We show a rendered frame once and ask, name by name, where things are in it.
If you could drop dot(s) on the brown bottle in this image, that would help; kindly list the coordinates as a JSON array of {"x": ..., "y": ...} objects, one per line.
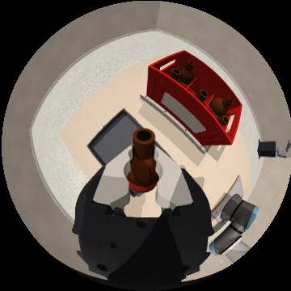
[
  {"x": 223, "y": 120},
  {"x": 143, "y": 177},
  {"x": 175, "y": 74},
  {"x": 187, "y": 75},
  {"x": 201, "y": 95},
  {"x": 219, "y": 105}
]

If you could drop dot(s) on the red box with cut-out openings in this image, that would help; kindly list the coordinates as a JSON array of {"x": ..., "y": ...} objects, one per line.
[{"x": 189, "y": 111}]

